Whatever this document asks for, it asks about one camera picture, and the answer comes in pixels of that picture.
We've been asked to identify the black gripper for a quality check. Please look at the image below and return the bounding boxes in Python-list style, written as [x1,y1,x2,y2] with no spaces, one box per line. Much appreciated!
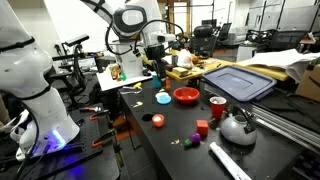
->
[145,44,168,81]

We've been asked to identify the orange cube block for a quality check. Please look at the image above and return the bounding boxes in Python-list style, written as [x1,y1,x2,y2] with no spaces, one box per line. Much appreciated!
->
[196,119,210,137]

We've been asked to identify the blue plastic cup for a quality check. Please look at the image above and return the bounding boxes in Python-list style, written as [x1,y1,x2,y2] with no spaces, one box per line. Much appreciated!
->
[152,73,163,90]

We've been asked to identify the orange sauce bottle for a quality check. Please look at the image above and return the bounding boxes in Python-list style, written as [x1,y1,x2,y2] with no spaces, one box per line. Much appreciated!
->
[164,76,172,93]

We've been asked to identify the small tan box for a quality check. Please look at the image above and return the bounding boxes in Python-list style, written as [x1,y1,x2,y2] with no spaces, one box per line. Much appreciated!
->
[171,66,190,78]

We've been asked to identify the small cream plate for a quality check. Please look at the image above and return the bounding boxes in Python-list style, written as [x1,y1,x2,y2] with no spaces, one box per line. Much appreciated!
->
[154,91,170,99]

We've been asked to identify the small blue plate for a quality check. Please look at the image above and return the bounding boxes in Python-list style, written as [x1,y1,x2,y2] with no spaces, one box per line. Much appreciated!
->
[156,94,173,106]

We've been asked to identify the white plastic bag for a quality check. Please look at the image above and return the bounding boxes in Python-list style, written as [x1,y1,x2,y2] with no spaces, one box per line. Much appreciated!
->
[176,48,195,70]

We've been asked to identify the white box stand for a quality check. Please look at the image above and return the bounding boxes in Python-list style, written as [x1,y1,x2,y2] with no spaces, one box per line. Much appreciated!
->
[114,41,144,79]

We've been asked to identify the red plastic bowl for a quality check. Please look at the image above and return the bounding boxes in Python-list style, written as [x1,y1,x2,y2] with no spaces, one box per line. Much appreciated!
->
[172,86,201,105]

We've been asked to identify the silver fork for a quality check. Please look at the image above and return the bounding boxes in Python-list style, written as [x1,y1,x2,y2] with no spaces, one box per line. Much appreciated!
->
[119,88,143,95]

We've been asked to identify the small orange cup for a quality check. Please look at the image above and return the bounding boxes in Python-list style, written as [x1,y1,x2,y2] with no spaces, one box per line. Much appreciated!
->
[151,113,166,129]

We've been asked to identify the white board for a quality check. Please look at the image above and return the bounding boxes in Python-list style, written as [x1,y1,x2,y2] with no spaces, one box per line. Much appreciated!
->
[96,68,153,93]

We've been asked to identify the black office chair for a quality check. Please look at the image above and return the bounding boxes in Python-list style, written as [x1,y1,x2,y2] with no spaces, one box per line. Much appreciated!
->
[188,23,221,59]

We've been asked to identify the red plastic cup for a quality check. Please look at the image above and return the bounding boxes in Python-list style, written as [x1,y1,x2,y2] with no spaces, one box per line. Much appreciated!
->
[209,96,228,120]

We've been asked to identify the purple eggplant toy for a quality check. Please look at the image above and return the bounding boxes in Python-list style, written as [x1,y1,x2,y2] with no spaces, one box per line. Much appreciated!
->
[183,132,202,148]

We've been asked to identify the dark blue bin lid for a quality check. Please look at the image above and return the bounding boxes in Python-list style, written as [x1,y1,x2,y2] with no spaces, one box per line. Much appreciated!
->
[201,65,278,103]

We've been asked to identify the wooden table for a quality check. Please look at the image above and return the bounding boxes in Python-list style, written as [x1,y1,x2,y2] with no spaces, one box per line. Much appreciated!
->
[141,53,291,83]

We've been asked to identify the white tube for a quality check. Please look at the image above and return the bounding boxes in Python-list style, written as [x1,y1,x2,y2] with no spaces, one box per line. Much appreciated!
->
[208,141,253,180]

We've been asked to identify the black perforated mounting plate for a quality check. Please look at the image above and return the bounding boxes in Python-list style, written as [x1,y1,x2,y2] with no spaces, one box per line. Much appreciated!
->
[0,103,121,180]

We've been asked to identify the white paper sheets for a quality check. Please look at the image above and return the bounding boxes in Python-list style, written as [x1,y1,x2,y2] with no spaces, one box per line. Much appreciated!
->
[235,48,320,84]

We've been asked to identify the black mesh chair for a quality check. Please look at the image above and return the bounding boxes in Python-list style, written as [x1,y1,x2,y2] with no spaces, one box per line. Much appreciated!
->
[268,29,308,53]

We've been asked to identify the cardboard box black tape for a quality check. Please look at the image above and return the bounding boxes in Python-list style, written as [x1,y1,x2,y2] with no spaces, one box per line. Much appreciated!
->
[294,58,320,103]

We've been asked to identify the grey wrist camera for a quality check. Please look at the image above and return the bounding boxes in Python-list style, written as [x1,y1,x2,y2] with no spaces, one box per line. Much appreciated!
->
[156,33,177,43]

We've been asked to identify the silver clamp orange handle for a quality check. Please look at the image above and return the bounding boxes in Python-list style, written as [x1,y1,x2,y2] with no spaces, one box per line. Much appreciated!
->
[78,105,103,113]

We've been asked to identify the black clamp orange handle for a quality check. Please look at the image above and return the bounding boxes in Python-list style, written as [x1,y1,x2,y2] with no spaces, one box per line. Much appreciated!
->
[91,129,118,149]
[89,109,111,122]

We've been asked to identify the grey kettle black handle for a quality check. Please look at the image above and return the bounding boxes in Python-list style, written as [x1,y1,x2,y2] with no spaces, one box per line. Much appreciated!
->
[219,105,258,146]

